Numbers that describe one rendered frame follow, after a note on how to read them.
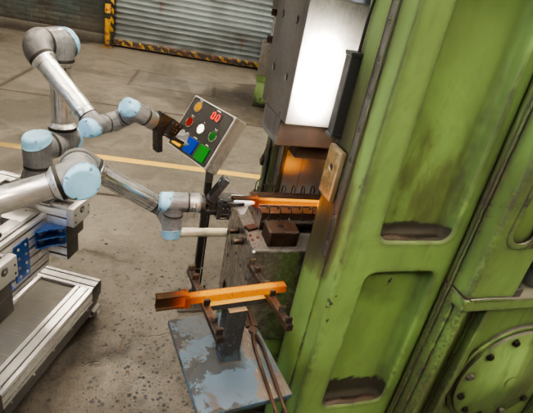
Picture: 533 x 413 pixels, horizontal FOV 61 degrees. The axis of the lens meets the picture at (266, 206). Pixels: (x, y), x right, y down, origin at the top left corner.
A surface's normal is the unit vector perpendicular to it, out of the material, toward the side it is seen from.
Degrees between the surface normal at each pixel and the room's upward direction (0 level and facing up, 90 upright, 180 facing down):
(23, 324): 0
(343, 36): 90
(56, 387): 0
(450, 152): 89
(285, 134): 90
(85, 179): 88
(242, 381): 0
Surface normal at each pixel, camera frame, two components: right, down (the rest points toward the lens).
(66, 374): 0.18, -0.87
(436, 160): 0.27, 0.48
